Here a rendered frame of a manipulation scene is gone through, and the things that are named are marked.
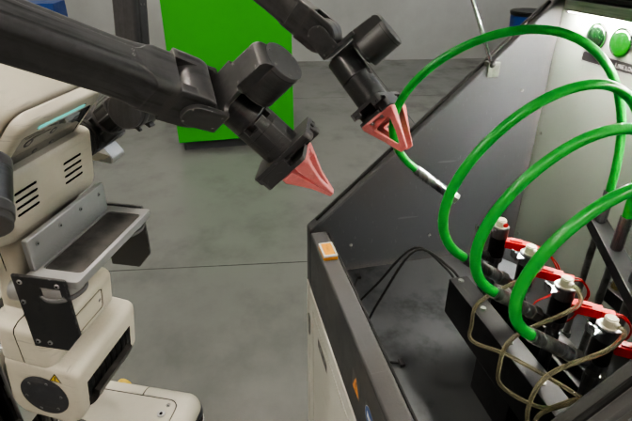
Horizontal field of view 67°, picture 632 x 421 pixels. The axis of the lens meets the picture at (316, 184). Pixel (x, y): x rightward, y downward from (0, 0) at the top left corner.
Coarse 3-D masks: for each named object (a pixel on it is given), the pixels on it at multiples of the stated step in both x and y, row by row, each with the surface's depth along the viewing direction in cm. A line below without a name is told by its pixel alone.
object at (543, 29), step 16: (496, 32) 74; (512, 32) 73; (528, 32) 73; (544, 32) 73; (560, 32) 72; (464, 48) 76; (592, 48) 72; (432, 64) 78; (608, 64) 73; (416, 80) 79; (400, 96) 81; (624, 112) 76; (624, 144) 78; (608, 176) 82; (608, 192) 82
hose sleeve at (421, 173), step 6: (420, 168) 86; (420, 174) 86; (426, 174) 86; (426, 180) 86; (432, 180) 86; (438, 180) 87; (432, 186) 87; (438, 186) 87; (444, 186) 87; (438, 192) 87; (444, 192) 87
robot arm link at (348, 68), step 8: (352, 40) 85; (344, 48) 84; (352, 48) 85; (336, 56) 84; (344, 56) 84; (352, 56) 84; (360, 56) 85; (336, 64) 84; (344, 64) 84; (352, 64) 84; (360, 64) 84; (336, 72) 85; (344, 72) 84; (352, 72) 83; (344, 80) 84
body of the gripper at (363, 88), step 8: (360, 72) 83; (368, 72) 84; (352, 80) 84; (360, 80) 83; (368, 80) 83; (376, 80) 84; (344, 88) 86; (352, 88) 84; (360, 88) 83; (368, 88) 83; (376, 88) 83; (384, 88) 84; (352, 96) 85; (360, 96) 83; (368, 96) 83; (376, 96) 80; (360, 104) 84; (368, 104) 81; (360, 112) 82
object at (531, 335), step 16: (624, 192) 49; (592, 208) 50; (608, 208) 49; (576, 224) 50; (560, 240) 50; (544, 256) 51; (528, 272) 51; (512, 304) 53; (512, 320) 54; (528, 336) 56; (544, 336) 57; (560, 352) 58; (576, 352) 59
